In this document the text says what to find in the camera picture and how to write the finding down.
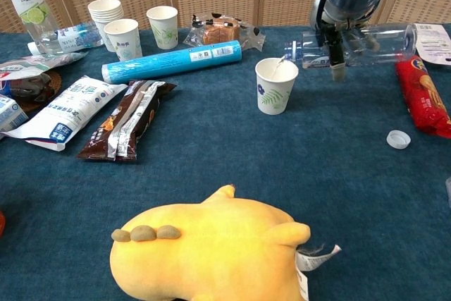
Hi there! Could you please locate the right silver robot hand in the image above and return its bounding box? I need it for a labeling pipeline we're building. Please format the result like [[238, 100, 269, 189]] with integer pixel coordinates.
[[309, 0, 384, 82]]

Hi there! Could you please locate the crushed clear water bottle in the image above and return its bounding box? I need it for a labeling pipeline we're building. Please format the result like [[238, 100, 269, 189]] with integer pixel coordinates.
[[284, 23, 419, 69]]

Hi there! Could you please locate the leaf print paper cup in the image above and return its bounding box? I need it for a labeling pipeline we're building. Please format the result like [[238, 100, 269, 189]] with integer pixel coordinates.
[[254, 57, 300, 116]]

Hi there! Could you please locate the white bottle cap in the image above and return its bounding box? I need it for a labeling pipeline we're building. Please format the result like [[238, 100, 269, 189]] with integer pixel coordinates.
[[386, 130, 412, 149]]

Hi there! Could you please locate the green print paper cup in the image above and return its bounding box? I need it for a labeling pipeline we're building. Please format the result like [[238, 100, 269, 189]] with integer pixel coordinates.
[[146, 6, 180, 51]]

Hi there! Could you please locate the white paper cup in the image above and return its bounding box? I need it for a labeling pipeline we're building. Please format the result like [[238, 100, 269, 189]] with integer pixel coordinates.
[[103, 18, 143, 62]]

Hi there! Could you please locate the blue label water bottle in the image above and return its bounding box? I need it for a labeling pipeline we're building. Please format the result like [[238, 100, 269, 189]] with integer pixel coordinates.
[[27, 21, 105, 56]]

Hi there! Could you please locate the bread in clear wrapper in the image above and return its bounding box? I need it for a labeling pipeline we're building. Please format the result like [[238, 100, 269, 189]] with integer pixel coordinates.
[[183, 12, 267, 52]]

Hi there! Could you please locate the red biscuit pack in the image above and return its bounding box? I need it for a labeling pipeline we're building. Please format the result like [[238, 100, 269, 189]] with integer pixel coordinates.
[[395, 56, 451, 139]]

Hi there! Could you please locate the blue plastic bag roll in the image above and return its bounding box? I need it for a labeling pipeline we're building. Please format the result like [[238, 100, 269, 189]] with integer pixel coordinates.
[[101, 40, 242, 85]]

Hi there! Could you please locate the stack of paper cups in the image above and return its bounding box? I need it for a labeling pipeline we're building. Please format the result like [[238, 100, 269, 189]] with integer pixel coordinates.
[[87, 0, 125, 53]]

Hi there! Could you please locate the brown snack pack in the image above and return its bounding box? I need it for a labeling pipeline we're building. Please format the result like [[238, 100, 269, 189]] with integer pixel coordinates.
[[76, 80, 177, 163]]

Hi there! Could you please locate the yellow plush toy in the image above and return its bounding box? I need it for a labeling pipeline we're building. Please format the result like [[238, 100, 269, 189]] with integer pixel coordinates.
[[109, 184, 342, 301]]

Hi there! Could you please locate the white blue powder bag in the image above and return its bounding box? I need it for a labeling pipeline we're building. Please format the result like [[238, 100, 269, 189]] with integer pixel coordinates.
[[0, 75, 128, 152]]

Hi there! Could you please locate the brown woven coaster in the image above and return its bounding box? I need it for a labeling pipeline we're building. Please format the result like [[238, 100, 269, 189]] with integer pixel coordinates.
[[17, 70, 63, 113]]

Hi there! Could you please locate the white green pouch bag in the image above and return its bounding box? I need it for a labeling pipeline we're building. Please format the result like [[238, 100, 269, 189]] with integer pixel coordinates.
[[0, 51, 89, 104]]

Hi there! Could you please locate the small white blue carton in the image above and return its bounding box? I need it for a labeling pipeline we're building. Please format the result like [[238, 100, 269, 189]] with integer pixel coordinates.
[[0, 94, 30, 133]]

